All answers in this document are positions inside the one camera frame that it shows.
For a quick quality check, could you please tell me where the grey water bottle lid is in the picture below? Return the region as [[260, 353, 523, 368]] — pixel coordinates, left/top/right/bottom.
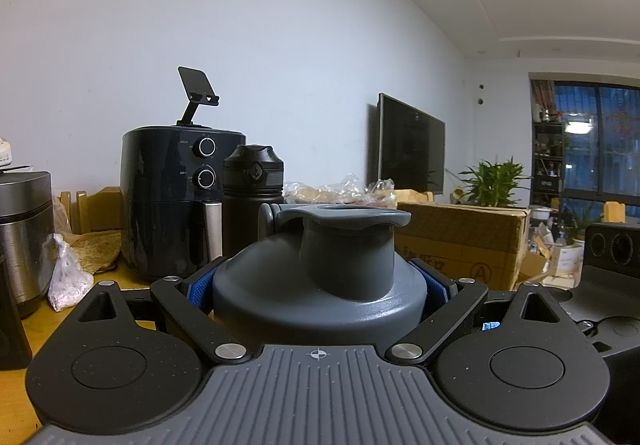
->
[[212, 203, 429, 347]]

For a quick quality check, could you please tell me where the flat screen television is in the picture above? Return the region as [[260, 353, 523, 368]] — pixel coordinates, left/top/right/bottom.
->
[[377, 92, 447, 196]]

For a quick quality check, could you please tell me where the black phone stand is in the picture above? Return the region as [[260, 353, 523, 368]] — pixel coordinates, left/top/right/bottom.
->
[[177, 66, 221, 127]]

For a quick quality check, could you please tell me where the dark window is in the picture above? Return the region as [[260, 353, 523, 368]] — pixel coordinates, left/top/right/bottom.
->
[[529, 71, 640, 227]]

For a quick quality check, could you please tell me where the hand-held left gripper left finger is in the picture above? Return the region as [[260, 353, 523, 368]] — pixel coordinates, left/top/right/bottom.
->
[[75, 260, 252, 367]]

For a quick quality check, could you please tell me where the clear plastic bag of food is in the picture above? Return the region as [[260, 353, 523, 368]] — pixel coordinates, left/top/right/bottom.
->
[[283, 174, 399, 206]]

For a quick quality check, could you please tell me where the white plastic bag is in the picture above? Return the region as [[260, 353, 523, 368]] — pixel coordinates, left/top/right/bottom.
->
[[47, 232, 96, 313]]

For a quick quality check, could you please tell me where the black portable air pump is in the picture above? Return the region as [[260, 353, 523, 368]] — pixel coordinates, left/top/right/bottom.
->
[[0, 249, 34, 372]]

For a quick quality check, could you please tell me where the green potted plant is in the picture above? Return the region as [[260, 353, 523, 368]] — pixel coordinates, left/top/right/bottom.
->
[[444, 156, 534, 212]]

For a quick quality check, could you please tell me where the black gradient water bottle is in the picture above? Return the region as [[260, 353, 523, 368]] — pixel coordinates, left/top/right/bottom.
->
[[222, 143, 286, 259]]

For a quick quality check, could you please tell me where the steel rice cooker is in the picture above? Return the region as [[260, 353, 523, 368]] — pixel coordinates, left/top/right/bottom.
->
[[0, 169, 55, 319]]

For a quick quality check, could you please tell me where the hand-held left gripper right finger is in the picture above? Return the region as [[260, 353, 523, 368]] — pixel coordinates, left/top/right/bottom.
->
[[384, 260, 562, 367]]

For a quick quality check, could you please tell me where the dark blue air fryer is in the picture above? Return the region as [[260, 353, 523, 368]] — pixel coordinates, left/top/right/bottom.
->
[[120, 124, 247, 283]]

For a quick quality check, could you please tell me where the cardboard box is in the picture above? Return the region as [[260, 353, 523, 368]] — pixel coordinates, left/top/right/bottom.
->
[[394, 201, 531, 292]]

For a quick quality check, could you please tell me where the cluttered metal shelf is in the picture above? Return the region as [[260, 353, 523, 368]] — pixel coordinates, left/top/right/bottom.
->
[[531, 121, 567, 206]]

